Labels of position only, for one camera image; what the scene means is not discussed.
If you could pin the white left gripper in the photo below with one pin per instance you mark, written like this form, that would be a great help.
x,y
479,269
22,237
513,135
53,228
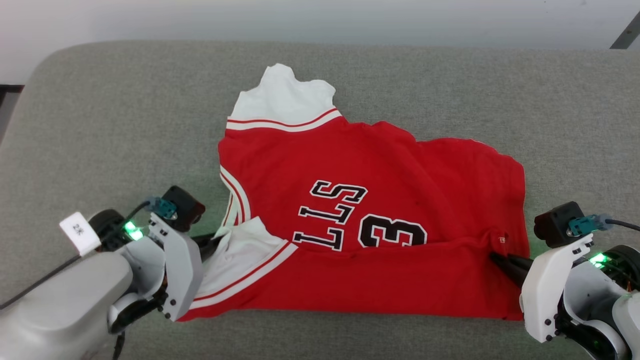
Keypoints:
x,y
182,270

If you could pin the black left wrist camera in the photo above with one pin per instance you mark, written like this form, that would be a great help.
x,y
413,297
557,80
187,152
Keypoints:
x,y
185,207

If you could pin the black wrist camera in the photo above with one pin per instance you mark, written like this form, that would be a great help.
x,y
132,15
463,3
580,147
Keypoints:
x,y
552,225
185,207

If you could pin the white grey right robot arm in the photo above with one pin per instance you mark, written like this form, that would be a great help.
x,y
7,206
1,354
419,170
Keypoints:
x,y
605,300

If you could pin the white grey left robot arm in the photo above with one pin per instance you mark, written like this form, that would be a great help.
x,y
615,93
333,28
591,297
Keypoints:
x,y
65,305

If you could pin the dark grey metal bracket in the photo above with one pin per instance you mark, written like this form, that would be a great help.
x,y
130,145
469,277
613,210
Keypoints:
x,y
627,32

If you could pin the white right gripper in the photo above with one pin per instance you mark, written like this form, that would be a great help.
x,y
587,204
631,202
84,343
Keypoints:
x,y
545,290

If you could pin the red and white basketball jersey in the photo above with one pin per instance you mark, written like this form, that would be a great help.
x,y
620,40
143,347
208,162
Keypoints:
x,y
380,210

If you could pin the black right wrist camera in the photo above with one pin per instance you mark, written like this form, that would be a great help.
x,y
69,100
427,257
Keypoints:
x,y
552,225

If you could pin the grey fabric sofa cushion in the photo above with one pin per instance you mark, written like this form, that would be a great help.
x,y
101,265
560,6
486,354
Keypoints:
x,y
125,125

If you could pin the dark framed grey box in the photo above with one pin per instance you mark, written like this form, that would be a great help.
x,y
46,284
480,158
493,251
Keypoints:
x,y
7,110

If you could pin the white paper label tag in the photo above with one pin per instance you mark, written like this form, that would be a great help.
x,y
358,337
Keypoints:
x,y
80,234

